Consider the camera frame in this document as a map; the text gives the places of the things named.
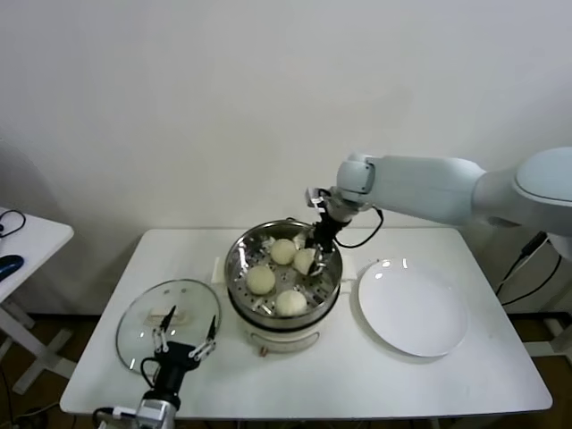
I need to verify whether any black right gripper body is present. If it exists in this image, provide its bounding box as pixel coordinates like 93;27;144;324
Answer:
315;196;358;252

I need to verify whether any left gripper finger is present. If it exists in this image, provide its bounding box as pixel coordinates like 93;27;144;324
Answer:
187;315;218;360
151;305;177;355

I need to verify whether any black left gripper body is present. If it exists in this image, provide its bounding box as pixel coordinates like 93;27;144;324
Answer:
154;341;203;394

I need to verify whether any white steamed baozi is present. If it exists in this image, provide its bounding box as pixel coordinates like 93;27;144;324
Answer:
270;239;299;265
274;289;308;317
292;248;319;276
246;265;276;296

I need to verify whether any round glass pot lid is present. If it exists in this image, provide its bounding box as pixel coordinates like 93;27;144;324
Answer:
115;279;223;375

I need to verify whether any stainless steel steamer basket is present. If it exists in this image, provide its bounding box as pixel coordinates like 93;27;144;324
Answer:
223;218;344;330

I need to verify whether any white electric cooker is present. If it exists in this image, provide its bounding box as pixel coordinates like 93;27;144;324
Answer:
209;254;358;358

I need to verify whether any white round plate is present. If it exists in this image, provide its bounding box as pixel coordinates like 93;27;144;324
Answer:
357;257;469;358

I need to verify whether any white side table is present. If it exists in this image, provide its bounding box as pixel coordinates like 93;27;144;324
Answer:
0;207;77;395

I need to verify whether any blue computer mouse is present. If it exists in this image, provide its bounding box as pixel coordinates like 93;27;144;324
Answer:
0;255;24;282

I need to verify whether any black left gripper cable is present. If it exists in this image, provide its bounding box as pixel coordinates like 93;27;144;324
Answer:
140;357;163;390

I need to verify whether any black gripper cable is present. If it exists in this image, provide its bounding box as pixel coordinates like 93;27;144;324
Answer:
332;206;385;248
140;357;163;390

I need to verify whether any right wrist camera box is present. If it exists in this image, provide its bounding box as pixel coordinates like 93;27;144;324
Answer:
305;187;331;212

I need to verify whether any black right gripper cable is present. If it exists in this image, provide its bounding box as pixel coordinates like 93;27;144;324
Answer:
332;206;385;248

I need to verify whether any thin black looped cable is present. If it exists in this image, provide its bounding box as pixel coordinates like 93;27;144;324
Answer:
0;209;27;240

